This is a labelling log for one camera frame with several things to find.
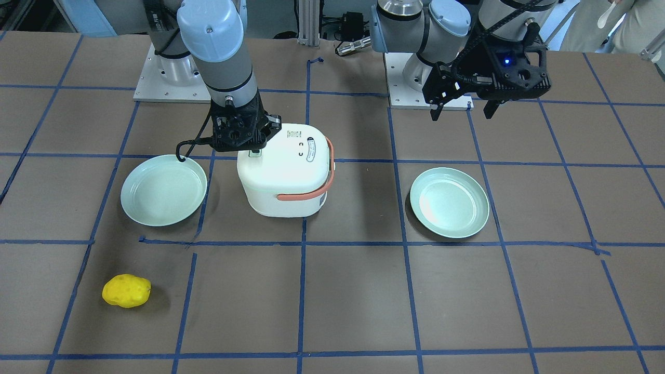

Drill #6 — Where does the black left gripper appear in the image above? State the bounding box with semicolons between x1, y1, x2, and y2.
422;39;552;121

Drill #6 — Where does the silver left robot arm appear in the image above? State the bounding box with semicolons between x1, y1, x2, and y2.
370;1;555;121

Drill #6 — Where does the black drag chain cable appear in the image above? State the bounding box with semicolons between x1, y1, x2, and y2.
451;0;543;71

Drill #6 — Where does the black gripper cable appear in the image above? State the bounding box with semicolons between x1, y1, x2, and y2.
176;114;215;163

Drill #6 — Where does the silver metal cylinder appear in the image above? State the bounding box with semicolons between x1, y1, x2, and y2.
335;36;372;57

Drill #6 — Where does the person in beige clothes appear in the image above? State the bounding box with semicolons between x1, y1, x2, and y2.
559;1;664;54

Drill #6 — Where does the aluminium frame post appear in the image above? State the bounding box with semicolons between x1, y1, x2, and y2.
296;1;321;48

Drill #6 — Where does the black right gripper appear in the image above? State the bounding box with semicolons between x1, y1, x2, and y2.
209;93;282;158

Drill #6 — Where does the yellow toy potato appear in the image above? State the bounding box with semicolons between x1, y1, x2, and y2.
101;274;152;309

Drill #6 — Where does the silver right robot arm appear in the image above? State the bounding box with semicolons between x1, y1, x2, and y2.
143;1;282;163

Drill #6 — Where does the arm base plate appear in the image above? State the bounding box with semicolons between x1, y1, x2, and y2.
383;52;474;111
134;45;210;103

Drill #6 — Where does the white rice cooker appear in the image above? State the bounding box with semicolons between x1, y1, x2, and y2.
237;123;335;218

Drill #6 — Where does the light green plate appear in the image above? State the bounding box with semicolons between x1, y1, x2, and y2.
119;154;208;227
409;167;490;239

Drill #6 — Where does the black power adapter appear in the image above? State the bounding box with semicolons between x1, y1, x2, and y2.
340;11;364;41

